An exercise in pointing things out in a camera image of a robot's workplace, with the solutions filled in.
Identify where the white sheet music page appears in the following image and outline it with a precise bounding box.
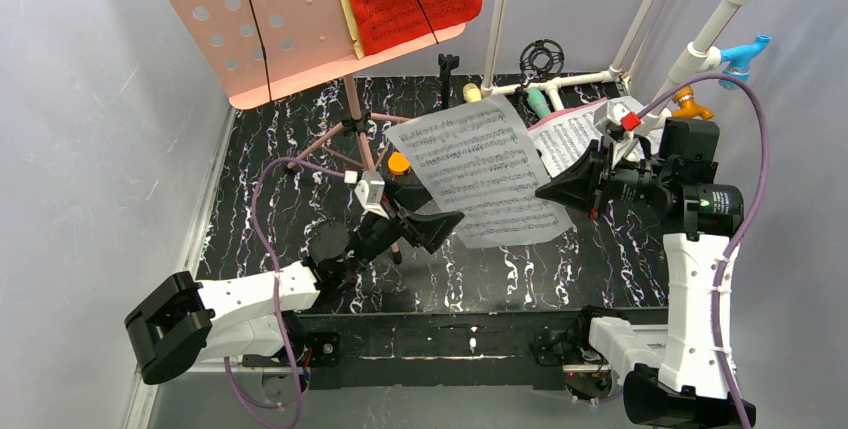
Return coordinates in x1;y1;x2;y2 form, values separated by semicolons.
528;109;671;177
386;96;574;249

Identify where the pink sheet music page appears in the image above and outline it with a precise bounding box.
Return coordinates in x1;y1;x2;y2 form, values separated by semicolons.
528;97;609;131

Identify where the green microphone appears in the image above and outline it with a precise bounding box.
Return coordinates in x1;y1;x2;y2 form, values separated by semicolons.
525;87;552;120

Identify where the cream yellow microphone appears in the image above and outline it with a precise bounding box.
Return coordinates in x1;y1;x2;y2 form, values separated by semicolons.
462;83;483;103

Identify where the black microphone stand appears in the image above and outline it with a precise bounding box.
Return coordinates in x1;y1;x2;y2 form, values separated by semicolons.
437;53;460;110

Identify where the small black tripod stand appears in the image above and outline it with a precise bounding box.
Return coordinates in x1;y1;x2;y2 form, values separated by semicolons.
516;39;564;109

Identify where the pink music stand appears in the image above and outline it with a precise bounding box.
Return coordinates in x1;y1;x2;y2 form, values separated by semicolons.
168;0;430;171

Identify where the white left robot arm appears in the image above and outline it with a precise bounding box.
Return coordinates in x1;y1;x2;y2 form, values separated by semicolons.
124;172;465;385

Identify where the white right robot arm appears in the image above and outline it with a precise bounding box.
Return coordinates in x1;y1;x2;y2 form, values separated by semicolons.
536;118;756;428

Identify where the orange tape measure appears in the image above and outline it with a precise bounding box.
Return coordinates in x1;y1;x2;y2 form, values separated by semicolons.
387;151;411;176

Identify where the orange pipe fitting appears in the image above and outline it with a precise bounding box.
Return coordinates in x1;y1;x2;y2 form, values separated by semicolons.
672;85;714;120

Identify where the blue pipe fitting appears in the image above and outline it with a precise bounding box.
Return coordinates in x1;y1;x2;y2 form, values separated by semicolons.
720;34;771;82

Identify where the yellow sheet music page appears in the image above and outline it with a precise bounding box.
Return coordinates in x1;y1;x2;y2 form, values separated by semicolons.
339;0;365;59

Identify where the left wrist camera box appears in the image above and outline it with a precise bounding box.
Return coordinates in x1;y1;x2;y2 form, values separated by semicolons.
354;171;389;219

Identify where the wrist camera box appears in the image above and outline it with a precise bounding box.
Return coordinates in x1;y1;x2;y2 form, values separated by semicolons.
593;96;643;167
354;171;389;219

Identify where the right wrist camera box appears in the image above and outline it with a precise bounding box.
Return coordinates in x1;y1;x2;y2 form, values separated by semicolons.
593;96;643;167

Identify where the aluminium rail frame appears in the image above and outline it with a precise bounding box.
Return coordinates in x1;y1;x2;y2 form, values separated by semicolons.
123;81;755;429

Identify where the right robot arm base mount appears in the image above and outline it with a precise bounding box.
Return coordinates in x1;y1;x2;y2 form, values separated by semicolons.
529;328;614;401

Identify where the white PVC pipe frame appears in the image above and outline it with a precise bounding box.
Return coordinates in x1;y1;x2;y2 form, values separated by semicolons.
480;0;752;109

